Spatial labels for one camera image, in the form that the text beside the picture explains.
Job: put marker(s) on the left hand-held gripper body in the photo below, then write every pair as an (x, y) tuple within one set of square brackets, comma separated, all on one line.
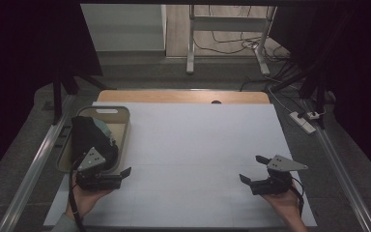
[(91, 160)]

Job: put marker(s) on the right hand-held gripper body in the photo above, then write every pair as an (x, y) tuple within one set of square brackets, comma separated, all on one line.
[(283, 164)]

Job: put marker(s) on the dark cloth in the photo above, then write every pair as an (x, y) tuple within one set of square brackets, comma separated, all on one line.
[(87, 135)]

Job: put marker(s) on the beige plastic basket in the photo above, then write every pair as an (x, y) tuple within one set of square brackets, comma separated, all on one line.
[(119, 129)]

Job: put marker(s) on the person's right hand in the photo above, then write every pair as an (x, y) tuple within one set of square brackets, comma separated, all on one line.
[(285, 203)]

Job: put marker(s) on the person's left hand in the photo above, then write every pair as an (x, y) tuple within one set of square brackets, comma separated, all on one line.
[(85, 201)]

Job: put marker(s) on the teal cloth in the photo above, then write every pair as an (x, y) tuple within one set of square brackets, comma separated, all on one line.
[(104, 130)]

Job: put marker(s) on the white power strip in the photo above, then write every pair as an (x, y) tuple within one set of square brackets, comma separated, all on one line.
[(302, 122)]

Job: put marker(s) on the white plug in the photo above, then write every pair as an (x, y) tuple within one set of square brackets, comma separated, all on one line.
[(314, 115)]

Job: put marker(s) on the white table cover sheet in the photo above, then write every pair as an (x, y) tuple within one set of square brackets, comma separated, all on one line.
[(190, 154)]

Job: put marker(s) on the black stand leg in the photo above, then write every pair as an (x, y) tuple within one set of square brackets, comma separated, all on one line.
[(57, 100), (321, 103)]

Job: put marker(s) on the black curtain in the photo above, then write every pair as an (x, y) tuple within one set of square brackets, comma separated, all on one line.
[(351, 64), (22, 64)]

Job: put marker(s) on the white cabinet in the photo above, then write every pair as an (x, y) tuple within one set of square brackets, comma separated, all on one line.
[(124, 27)]

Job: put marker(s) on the aluminium rail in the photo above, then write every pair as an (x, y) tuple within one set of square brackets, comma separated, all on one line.
[(341, 167), (35, 164)]

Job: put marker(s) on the white metal desk frame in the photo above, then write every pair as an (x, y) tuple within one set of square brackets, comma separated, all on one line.
[(228, 24)]

